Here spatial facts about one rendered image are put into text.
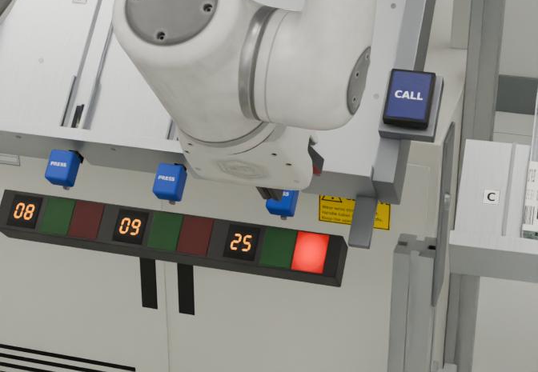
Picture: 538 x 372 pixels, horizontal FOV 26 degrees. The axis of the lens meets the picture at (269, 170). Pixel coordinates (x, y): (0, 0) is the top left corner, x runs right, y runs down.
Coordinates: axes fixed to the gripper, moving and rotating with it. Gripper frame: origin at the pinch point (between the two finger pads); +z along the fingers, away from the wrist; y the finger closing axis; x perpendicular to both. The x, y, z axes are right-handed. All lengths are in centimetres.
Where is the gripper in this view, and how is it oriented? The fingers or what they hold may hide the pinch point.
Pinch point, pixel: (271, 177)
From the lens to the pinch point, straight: 101.7
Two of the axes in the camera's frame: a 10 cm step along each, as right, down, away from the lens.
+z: 2.0, 3.5, 9.2
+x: 2.0, -9.3, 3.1
